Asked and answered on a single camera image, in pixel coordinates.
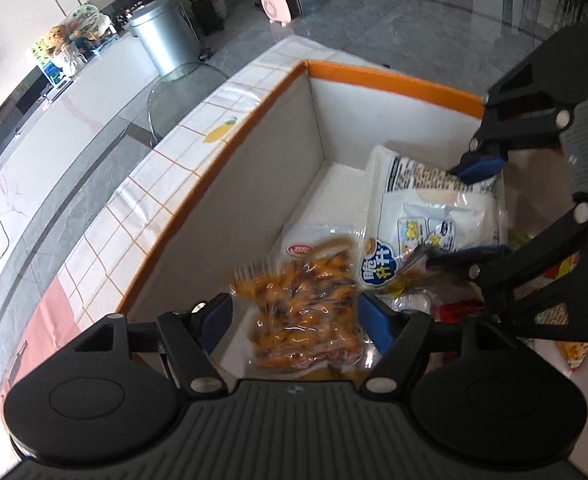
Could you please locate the red snack bag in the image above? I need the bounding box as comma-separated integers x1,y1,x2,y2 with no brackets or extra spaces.
431,299,484,324

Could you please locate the large white chip bag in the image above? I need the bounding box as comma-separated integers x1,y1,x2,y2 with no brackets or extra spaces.
358,145,504,289

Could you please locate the orange dried snack packet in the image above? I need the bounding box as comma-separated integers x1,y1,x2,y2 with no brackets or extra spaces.
231,235,363,374

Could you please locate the orange cracker snack bag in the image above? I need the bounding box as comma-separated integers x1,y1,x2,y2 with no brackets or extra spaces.
534,252,588,375

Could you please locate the white spicy strip packet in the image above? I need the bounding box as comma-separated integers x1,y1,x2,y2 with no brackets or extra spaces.
273,222,364,264

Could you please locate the orange storage box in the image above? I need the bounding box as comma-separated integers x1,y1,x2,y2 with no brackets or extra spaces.
116,58,588,380

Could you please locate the pink checkered table mat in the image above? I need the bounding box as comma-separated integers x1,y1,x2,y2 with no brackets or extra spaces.
0,35,361,427

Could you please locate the white tv console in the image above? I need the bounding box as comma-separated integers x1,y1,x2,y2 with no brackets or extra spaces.
0,35,157,272

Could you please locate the pink space heater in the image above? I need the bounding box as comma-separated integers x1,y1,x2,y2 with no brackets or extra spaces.
260,0,303,27

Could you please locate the teddy bear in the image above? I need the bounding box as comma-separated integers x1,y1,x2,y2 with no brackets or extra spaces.
44,25,80,78

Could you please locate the silver trash can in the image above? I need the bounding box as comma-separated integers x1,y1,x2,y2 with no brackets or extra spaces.
129,0,201,76

